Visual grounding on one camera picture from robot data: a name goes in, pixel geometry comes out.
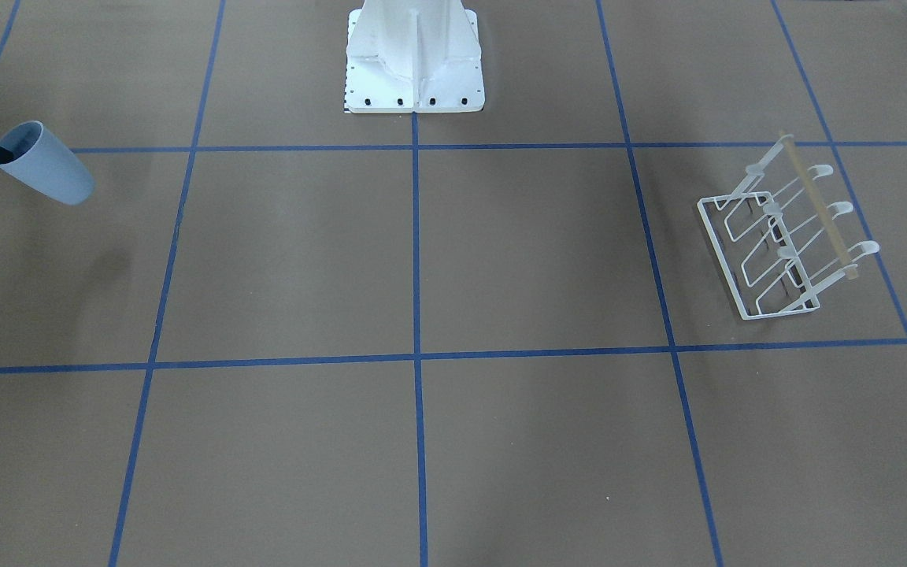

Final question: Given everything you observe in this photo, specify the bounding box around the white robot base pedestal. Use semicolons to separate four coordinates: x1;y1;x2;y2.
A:
343;1;486;114

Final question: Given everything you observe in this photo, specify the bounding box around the white wire cup holder rack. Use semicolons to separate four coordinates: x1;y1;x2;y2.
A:
696;132;879;321

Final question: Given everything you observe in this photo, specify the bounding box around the light blue plastic cup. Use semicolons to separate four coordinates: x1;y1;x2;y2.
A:
0;120;96;206

